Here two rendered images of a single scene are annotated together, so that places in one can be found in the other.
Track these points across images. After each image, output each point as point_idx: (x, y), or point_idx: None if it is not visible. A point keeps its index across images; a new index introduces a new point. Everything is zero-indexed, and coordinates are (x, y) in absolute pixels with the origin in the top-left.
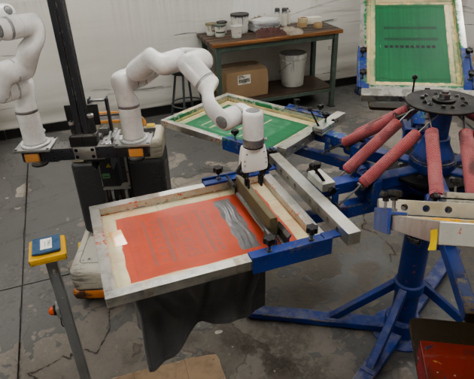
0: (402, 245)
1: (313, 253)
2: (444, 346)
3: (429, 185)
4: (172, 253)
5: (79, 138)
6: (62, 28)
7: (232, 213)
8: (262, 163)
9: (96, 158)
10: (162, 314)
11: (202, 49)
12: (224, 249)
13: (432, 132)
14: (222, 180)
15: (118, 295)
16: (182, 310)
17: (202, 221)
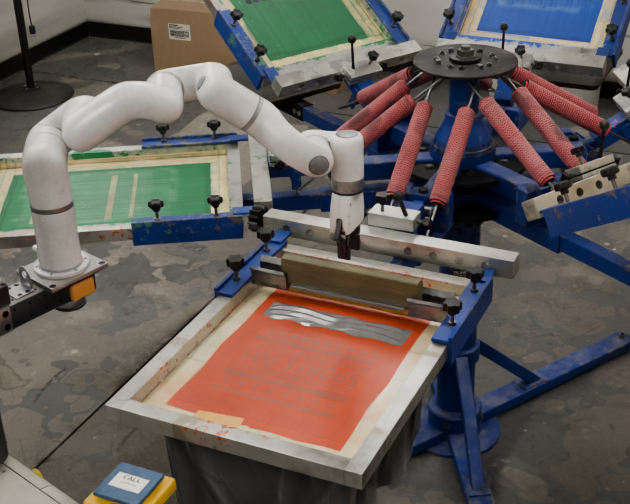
0: None
1: (483, 308)
2: None
3: (534, 170)
4: (327, 395)
5: None
6: None
7: (317, 315)
8: (361, 212)
9: (13, 328)
10: (358, 492)
11: (216, 63)
12: (379, 356)
13: (493, 103)
14: (244, 278)
15: (368, 461)
16: (372, 475)
17: (293, 343)
